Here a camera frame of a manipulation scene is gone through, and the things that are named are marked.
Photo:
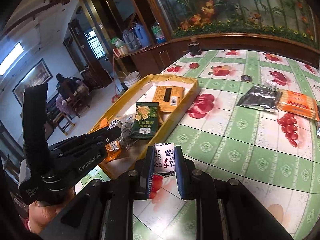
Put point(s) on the person's left hand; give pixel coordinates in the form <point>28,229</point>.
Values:
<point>42,212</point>

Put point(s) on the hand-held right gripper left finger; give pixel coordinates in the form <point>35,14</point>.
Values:
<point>150,175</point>

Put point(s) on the orange packet with dark window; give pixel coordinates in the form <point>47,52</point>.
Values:
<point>162,102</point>

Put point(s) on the plain orange snack packet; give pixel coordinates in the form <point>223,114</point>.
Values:
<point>111,155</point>

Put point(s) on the orange soda cracker pack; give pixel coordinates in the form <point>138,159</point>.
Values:
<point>297,103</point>

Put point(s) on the barred window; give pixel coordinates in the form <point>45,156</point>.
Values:
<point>95,45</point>

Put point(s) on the dark green snack packet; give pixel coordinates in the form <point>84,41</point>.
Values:
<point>145,125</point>

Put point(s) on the yellow cardboard tray box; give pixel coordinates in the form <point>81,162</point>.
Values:
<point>150,91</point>

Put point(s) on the green and white bag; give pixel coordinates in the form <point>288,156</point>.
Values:
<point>116,42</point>

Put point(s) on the white plastic bucket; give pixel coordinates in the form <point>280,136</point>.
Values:
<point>131,79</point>

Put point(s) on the dark silver foil packet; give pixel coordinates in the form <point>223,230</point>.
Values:
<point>260,97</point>

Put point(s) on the crinkled silver snack packet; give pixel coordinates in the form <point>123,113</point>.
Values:
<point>318,130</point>

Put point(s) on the wooden sideboard cabinet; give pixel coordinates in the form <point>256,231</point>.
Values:
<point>150,57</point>

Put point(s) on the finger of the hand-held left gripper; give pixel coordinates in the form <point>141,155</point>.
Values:
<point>87,151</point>
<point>100,135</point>

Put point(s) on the small white wrapped candy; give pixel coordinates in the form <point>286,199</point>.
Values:
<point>271,84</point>

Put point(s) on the green fruit-print tablecloth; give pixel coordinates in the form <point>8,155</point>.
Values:
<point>237,155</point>

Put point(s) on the clear grey snack packet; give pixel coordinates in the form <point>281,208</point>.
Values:
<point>126,133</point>

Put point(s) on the grey thermos flask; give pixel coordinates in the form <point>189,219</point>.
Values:
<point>128,40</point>

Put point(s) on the wooden chair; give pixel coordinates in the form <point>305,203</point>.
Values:
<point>75,100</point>

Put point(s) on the yellow-legged stool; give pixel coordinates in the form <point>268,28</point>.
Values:
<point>63,122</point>

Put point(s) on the red broom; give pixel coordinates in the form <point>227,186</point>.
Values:
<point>115,97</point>

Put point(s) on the ceiling light panel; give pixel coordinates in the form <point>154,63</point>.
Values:
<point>11,57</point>

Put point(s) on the orange carton box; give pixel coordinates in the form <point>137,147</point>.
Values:
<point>121,52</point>

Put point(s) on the red bottle cap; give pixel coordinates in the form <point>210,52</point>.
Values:
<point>193,65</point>

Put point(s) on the dark bottle cap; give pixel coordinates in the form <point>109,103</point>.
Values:
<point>246,78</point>

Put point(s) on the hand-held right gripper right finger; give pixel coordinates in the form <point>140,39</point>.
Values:
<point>180,175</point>

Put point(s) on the glass flower display cabinet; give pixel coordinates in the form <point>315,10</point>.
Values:
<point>237,5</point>

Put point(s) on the blue thermos flask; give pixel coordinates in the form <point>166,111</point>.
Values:
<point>142,36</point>

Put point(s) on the dark glass jar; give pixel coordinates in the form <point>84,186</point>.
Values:
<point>194,48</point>

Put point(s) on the framed wall picture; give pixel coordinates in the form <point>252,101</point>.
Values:
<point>32,78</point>

